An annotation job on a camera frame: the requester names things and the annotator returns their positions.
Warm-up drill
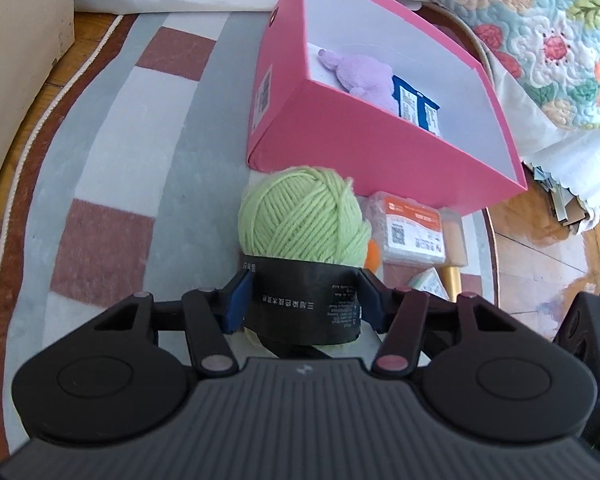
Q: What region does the patterned oval rug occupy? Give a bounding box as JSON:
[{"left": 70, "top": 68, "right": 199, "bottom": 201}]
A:
[{"left": 0, "top": 4, "right": 502, "bottom": 466}]

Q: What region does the green yarn ball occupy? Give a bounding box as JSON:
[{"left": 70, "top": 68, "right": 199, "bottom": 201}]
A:
[{"left": 237, "top": 166, "right": 372, "bottom": 346}]

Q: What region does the clear cotton swab box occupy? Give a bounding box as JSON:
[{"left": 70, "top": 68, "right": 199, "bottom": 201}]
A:
[{"left": 364, "top": 192, "right": 446, "bottom": 266}]

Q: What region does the white tissue packet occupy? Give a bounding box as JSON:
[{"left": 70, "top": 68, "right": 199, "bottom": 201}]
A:
[{"left": 408, "top": 268, "right": 450, "bottom": 301}]

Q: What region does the orange ball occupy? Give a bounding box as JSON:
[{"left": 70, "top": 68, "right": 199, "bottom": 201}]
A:
[{"left": 364, "top": 240, "right": 382, "bottom": 273}]

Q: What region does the purple plush toy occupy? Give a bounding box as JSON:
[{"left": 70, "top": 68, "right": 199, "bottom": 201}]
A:
[{"left": 317, "top": 49, "right": 399, "bottom": 116}]

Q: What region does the gold perfume bottle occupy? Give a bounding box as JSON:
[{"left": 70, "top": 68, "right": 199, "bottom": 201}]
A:
[{"left": 438, "top": 208, "right": 468, "bottom": 301}]

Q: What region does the pink cardboard box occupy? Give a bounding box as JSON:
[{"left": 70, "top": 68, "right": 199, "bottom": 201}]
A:
[{"left": 246, "top": 0, "right": 526, "bottom": 214}]

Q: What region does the floral quilt bedspread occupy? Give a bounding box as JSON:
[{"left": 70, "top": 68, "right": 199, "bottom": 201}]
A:
[{"left": 434, "top": 0, "right": 600, "bottom": 129}]

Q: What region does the blue wet wipes packet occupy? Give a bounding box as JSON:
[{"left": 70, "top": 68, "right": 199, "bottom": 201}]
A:
[{"left": 392, "top": 75, "right": 441, "bottom": 138}]

